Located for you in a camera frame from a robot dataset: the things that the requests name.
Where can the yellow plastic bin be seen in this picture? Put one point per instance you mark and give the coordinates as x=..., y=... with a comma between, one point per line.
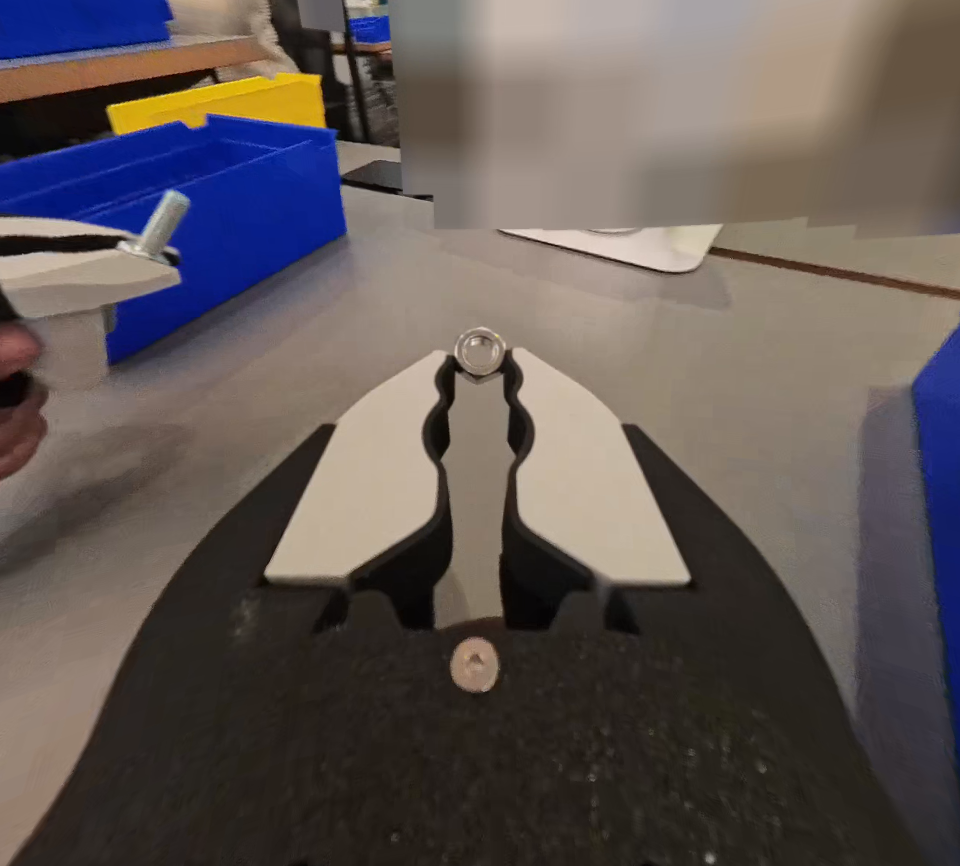
x=240, y=102

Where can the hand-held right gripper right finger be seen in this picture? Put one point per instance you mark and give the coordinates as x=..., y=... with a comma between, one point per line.
x=600, y=498

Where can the silver hex bolt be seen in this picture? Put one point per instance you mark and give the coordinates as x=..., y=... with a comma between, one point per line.
x=161, y=225

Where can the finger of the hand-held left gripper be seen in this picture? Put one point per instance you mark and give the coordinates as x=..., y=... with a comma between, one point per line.
x=52, y=228
x=82, y=281

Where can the person's left hand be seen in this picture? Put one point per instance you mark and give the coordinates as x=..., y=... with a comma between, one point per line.
x=15, y=423

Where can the silver hex nut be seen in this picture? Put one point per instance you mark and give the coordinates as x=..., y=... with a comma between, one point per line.
x=481, y=352

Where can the black desk mat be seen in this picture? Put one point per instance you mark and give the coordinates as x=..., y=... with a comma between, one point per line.
x=375, y=176

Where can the blue divided plastic bin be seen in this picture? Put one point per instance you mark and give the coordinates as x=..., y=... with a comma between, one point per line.
x=247, y=243
x=941, y=543

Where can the instruction board on white stand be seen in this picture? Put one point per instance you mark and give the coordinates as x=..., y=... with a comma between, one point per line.
x=652, y=251

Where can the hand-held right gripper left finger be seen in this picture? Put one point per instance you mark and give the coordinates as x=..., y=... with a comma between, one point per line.
x=352, y=498

